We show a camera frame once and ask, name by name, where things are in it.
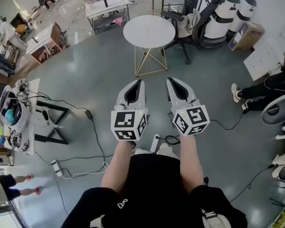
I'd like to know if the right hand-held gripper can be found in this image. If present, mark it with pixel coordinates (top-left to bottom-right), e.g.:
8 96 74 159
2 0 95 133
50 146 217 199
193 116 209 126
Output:
166 77 211 138

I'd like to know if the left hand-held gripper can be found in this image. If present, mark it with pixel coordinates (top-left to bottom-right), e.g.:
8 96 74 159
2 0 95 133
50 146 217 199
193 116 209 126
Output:
110 79 149 142

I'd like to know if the person's left forearm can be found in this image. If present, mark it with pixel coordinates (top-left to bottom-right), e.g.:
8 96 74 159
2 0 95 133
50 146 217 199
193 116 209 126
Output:
101 140 136 195

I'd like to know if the person's right forearm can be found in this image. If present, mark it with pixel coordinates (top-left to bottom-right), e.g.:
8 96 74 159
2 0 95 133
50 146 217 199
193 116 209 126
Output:
178 134 205 192

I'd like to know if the round white side table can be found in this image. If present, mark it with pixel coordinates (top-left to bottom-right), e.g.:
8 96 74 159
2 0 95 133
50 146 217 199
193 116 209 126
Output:
123 15 176 77

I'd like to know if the person's white right shoe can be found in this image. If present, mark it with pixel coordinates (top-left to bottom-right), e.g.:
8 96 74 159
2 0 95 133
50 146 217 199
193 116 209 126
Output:
156 142 179 159

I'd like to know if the person's white shoe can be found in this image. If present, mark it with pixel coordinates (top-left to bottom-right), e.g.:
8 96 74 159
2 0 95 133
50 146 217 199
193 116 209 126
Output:
134 148 153 155
156 142 179 159

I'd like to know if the person's white left shoe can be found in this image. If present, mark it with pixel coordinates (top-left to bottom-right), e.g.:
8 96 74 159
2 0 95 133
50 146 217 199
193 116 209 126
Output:
134 148 153 155

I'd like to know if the black office chair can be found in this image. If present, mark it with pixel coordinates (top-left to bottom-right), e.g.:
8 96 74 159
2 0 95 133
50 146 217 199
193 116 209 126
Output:
161 0 229 65

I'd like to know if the beige cloth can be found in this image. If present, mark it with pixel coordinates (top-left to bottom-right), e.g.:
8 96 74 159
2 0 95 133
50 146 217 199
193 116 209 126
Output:
183 8 202 37

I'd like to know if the white round-bodied robot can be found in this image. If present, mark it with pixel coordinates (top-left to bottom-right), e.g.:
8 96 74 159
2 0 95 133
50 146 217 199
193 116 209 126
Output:
228 0 257 33
203 0 241 49

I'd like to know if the cardboard box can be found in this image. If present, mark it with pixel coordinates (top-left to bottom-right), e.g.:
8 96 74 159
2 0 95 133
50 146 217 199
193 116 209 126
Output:
228 21 266 52

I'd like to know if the white drawer cabinet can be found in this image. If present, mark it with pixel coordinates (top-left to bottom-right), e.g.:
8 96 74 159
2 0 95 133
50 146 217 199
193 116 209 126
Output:
243 37 285 82

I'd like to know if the grey robot head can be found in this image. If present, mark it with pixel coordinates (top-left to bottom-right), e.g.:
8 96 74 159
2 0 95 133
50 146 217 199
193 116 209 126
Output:
261 95 285 126

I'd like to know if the wooden desk with white top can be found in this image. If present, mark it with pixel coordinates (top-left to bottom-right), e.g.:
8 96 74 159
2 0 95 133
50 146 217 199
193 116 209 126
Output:
25 22 63 65

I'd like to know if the person's black t-shirt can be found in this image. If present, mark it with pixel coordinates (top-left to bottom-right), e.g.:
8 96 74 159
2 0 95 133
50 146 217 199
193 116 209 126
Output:
61 153 248 228

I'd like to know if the small white power strip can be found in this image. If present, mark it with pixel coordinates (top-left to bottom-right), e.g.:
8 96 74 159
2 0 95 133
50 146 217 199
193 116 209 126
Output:
50 159 64 178

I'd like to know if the black floor cable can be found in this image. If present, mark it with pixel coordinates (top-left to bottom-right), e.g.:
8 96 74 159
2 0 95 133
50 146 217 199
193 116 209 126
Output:
209 110 245 131

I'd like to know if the white metal-frame desk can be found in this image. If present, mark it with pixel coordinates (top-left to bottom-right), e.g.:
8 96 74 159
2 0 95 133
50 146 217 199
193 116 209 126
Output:
85 0 131 35

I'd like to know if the white cable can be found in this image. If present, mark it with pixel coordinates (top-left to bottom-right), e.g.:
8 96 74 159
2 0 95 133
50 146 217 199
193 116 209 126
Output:
58 161 109 180

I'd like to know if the white black-frame work table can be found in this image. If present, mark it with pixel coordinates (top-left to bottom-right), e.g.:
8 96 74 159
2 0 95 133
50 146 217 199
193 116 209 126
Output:
0 78 70 156

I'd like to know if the white chest strap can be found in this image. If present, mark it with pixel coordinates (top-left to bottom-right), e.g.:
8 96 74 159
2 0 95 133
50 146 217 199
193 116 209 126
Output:
201 210 232 228

